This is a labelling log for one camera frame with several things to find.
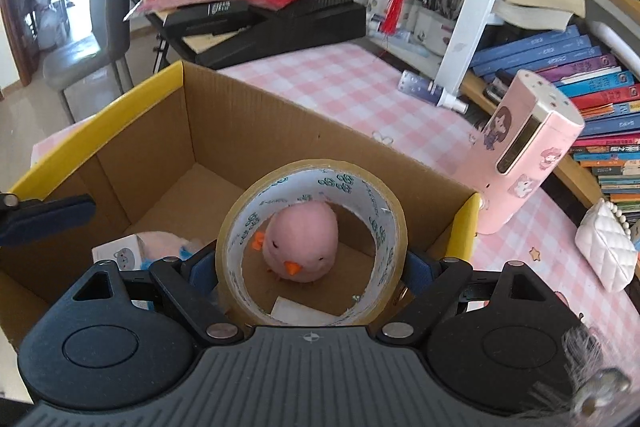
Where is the blue spray bottle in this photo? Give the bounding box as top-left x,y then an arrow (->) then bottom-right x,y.
398,70 -> 469,114

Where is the grey chair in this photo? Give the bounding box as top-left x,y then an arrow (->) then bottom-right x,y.
42,0 -> 136,108

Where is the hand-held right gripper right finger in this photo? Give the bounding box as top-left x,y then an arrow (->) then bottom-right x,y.
374,251 -> 563,347

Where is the group of pen holders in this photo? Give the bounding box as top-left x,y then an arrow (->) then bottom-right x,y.
369,0 -> 472,58

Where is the white cartoon face box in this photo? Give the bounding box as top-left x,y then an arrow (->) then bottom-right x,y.
91,234 -> 151,281

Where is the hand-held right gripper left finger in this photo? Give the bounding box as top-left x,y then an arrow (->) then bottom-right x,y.
62,251 -> 242,342

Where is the black keyboard case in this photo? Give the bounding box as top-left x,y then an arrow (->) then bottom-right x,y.
181,0 -> 369,70

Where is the thick open book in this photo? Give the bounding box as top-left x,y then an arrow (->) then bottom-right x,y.
492,0 -> 586,32

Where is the black printed box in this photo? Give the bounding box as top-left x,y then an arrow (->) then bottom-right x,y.
162,0 -> 251,28

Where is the small white quilted purse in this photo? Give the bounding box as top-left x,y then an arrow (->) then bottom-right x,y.
574,199 -> 640,293

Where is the yellow cardboard box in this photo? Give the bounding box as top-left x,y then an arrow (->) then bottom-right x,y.
0,60 -> 484,351

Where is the pink cartoon cylindrical dispenser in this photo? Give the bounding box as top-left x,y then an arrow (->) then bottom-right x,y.
457,69 -> 586,236

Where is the pink chick plush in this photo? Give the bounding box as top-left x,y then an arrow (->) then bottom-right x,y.
252,202 -> 341,284

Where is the clear packing tape roll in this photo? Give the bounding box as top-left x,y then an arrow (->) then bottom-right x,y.
215,159 -> 409,329

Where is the lower row of colourful books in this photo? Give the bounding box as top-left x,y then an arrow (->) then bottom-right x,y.
470,32 -> 640,229

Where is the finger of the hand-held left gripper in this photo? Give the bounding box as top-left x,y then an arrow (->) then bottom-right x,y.
0,192 -> 97,249

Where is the white wall charger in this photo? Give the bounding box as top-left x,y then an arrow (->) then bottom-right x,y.
270,297 -> 342,321

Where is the pink plush toy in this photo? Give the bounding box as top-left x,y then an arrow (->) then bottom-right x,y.
134,230 -> 204,261

